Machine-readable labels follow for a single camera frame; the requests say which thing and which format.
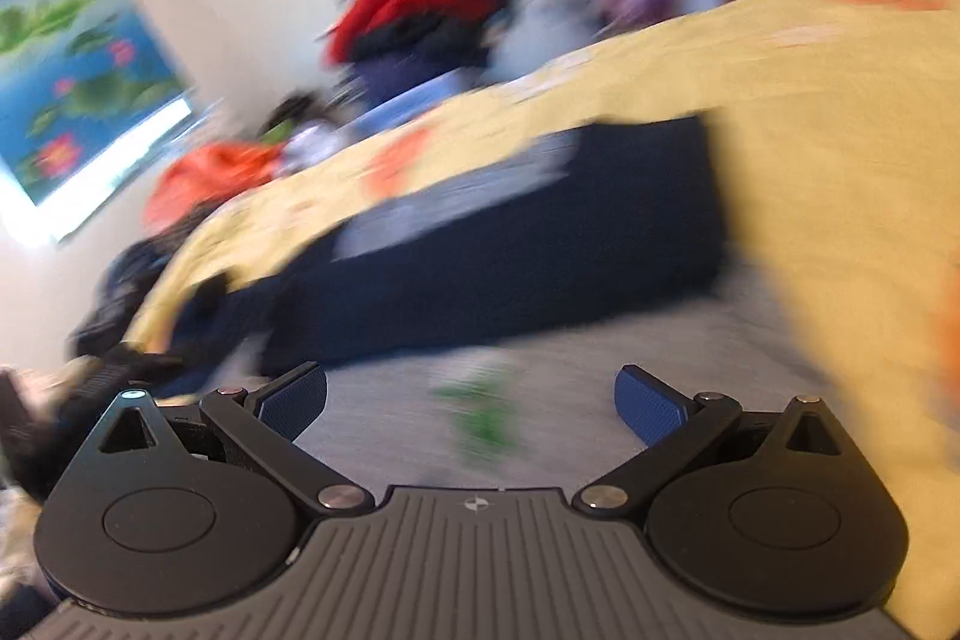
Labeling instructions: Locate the bright window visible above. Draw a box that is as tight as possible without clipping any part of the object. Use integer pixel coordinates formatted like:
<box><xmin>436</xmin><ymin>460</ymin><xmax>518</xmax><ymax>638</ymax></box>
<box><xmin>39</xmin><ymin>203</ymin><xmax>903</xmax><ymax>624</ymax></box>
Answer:
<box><xmin>0</xmin><ymin>92</ymin><xmax>226</xmax><ymax>249</ymax></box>

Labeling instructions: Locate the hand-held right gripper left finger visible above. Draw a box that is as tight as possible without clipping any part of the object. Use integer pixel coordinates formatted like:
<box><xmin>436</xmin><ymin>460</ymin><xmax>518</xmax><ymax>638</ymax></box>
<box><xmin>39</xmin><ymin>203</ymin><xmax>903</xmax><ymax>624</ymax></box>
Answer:
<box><xmin>97</xmin><ymin>362</ymin><xmax>377</xmax><ymax>522</ymax></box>

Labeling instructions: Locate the lotus pond wall poster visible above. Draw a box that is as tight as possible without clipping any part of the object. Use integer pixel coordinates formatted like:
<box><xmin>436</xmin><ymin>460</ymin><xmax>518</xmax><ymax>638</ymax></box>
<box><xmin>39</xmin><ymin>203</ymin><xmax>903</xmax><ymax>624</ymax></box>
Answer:
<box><xmin>0</xmin><ymin>0</ymin><xmax>196</xmax><ymax>208</ymax></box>

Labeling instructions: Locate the black clothes heap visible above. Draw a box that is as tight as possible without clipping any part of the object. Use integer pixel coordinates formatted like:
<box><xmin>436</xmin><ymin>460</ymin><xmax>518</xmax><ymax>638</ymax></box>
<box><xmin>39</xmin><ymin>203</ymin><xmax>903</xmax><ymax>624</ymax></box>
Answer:
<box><xmin>0</xmin><ymin>235</ymin><xmax>230</xmax><ymax>502</ymax></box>

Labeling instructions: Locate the dark green and brown bag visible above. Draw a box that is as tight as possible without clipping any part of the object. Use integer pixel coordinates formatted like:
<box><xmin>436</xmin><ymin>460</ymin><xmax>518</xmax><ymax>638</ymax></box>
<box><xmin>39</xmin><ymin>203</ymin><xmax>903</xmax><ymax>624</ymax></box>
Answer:
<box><xmin>259</xmin><ymin>92</ymin><xmax>331</xmax><ymax>142</ymax></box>

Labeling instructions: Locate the grey and navy small sweater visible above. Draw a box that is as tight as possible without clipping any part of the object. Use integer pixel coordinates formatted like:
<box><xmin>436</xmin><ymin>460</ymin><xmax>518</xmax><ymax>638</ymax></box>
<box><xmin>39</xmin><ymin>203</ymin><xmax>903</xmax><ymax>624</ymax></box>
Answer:
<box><xmin>180</xmin><ymin>113</ymin><xmax>818</xmax><ymax>492</ymax></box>

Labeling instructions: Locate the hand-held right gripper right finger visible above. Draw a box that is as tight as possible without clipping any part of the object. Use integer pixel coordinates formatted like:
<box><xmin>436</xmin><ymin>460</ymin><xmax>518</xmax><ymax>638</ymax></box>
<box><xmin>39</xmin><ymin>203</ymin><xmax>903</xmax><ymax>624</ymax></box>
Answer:
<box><xmin>572</xmin><ymin>364</ymin><xmax>853</xmax><ymax>522</ymax></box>

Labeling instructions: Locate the light blue cloth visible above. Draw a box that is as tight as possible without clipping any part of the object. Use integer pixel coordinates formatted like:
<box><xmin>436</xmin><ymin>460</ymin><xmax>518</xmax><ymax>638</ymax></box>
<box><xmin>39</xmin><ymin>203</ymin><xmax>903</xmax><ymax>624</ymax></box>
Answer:
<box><xmin>351</xmin><ymin>68</ymin><xmax>485</xmax><ymax>125</ymax></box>

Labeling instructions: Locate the orange jacket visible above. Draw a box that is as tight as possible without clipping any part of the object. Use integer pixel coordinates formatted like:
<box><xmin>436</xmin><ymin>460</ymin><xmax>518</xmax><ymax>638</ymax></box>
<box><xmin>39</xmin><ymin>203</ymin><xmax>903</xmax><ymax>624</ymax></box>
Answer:
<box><xmin>142</xmin><ymin>141</ymin><xmax>287</xmax><ymax>234</ymax></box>

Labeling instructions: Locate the yellow carrot print bedsheet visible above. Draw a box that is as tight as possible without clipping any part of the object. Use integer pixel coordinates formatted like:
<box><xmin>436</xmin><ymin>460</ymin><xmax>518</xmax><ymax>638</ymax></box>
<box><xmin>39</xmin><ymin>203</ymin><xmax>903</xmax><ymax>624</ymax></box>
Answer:
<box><xmin>124</xmin><ymin>0</ymin><xmax>960</xmax><ymax>640</ymax></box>

